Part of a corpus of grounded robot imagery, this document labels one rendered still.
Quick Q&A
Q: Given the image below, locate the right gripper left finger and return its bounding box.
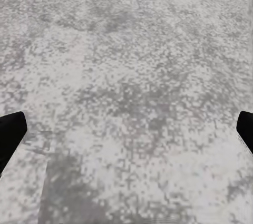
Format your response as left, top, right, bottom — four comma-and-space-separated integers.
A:
0, 111, 27, 175

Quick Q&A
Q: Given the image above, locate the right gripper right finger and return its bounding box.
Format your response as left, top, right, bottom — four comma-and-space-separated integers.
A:
237, 111, 253, 153

